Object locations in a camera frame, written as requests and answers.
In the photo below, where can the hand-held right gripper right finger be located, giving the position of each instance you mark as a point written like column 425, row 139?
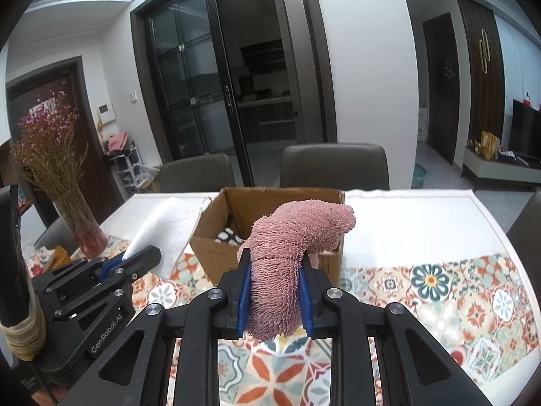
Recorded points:
column 306, row 304

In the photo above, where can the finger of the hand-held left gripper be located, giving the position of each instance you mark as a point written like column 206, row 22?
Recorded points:
column 112, row 267
column 143, row 260

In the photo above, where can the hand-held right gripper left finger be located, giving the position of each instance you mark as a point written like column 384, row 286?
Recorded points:
column 244, row 300

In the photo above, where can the pink chenille cloth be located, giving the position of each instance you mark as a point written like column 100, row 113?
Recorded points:
column 274, row 262

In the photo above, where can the cardboard box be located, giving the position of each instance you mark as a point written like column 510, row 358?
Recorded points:
column 249, row 203

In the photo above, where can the glass vase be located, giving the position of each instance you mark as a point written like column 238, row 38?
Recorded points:
column 86, row 237

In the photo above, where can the white towel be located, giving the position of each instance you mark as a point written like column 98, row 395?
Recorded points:
column 169, row 228

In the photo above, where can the yellow packet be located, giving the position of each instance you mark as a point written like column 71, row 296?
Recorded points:
column 57, row 257

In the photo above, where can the black white-spotted cloth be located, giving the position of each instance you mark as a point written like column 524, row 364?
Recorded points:
column 228, row 235

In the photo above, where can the grey dining chair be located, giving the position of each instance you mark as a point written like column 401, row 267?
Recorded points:
column 194, row 173
column 50, row 232
column 526, row 228
column 334, row 165

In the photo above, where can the white storage rack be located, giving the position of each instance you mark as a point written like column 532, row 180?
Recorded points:
column 126, row 169

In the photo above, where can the pink bag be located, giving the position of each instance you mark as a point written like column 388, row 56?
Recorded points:
column 117, row 141

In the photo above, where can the white table cover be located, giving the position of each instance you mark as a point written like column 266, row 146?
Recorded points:
column 401, row 228

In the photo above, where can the dried flower bouquet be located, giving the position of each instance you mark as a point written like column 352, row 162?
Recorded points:
column 50, row 152

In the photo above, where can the floral patterned tablecloth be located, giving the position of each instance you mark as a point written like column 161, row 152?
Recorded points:
column 443, row 287

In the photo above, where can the white intercom panel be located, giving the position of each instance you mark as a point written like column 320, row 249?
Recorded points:
column 105, row 113

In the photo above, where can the brown entrance door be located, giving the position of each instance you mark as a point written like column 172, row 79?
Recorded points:
column 84, row 105

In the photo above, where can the green waste bin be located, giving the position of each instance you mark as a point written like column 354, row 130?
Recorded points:
column 418, row 175

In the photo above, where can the kitchen cabinets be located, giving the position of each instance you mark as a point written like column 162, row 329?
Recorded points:
column 266, row 110

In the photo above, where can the sliding glass door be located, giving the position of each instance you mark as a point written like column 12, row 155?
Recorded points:
column 181, row 72

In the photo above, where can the white television stand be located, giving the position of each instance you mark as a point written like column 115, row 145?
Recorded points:
column 498, row 173

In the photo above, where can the dark wooden door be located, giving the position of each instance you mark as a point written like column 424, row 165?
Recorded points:
column 441, row 110

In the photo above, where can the grey sliding door panel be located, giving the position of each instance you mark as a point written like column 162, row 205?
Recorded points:
column 291, row 50

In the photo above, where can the door hanging ornament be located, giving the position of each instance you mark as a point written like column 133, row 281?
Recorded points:
column 449, row 70

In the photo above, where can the black television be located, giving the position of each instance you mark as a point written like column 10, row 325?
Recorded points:
column 526, row 131

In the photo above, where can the white light switch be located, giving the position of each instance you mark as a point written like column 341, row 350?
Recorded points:
column 134, row 97

